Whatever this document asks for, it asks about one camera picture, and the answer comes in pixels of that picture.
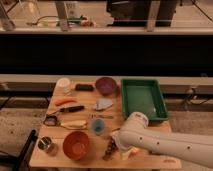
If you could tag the black peeler tool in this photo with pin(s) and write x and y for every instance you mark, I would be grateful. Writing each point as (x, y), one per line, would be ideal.
(51, 120)

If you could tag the black rectangular block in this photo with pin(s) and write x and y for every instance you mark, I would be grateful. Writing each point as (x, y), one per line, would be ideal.
(84, 87)

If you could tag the metal cup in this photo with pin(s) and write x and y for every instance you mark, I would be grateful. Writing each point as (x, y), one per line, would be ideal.
(46, 144)

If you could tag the green plastic tray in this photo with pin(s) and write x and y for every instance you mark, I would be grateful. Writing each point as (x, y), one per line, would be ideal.
(145, 96)

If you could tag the orange carrot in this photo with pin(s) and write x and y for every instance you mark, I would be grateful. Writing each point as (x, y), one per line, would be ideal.
(62, 101)

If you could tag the purple grape bunch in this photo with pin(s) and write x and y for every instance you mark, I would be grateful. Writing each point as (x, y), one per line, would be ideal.
(111, 148)

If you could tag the blue cup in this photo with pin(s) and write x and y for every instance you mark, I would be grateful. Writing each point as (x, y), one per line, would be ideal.
(98, 126)

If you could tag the yellow orange round fruit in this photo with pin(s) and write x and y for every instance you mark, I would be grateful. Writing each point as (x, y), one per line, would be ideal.
(134, 151)

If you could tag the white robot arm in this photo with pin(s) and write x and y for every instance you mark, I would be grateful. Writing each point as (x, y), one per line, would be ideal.
(134, 132)

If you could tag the black handled knife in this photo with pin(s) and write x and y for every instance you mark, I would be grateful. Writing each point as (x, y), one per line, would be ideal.
(69, 109)

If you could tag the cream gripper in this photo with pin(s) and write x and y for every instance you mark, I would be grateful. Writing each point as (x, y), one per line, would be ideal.
(124, 155)

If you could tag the grey blue cloth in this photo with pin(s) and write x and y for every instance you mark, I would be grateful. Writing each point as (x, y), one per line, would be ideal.
(102, 104)

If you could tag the purple bowl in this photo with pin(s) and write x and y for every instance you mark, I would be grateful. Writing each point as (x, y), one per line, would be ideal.
(106, 85)

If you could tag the orange bowl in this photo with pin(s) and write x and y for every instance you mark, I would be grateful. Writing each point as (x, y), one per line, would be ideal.
(76, 145)

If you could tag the black stand leg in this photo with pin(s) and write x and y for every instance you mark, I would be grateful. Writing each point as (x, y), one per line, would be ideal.
(31, 138)

